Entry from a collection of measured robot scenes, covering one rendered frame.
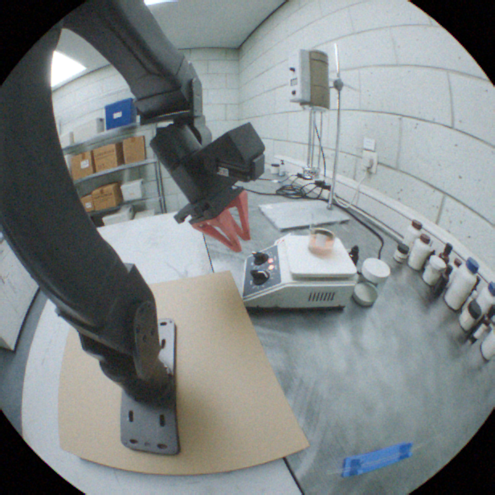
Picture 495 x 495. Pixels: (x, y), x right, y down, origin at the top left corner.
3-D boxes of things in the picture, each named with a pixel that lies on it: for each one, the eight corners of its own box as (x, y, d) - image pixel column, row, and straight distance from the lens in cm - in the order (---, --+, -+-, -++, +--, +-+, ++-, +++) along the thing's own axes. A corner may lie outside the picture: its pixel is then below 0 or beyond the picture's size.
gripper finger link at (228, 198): (270, 228, 31) (239, 176, 29) (247, 262, 27) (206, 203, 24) (240, 233, 36) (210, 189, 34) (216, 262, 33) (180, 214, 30)
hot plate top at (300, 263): (289, 277, 32) (290, 272, 32) (283, 238, 42) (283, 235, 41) (357, 277, 36) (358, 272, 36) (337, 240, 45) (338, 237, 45)
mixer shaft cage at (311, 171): (308, 179, 68) (312, 105, 68) (297, 174, 74) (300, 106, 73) (324, 179, 72) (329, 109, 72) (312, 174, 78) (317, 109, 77)
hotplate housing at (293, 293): (240, 311, 37) (239, 278, 31) (245, 267, 46) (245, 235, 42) (355, 309, 42) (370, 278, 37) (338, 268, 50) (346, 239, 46)
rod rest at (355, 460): (340, 477, 32) (352, 479, 28) (343, 457, 31) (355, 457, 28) (400, 460, 37) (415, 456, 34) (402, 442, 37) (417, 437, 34)
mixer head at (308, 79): (298, 106, 63) (296, 41, 70) (281, 108, 72) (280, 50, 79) (336, 114, 71) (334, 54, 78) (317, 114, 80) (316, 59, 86)
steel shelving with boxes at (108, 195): (74, 260, 300) (43, 120, 285) (83, 244, 331) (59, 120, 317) (169, 242, 248) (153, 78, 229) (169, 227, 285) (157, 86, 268)
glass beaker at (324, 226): (337, 260, 37) (347, 219, 34) (309, 262, 35) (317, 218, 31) (325, 243, 42) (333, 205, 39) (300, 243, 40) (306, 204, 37)
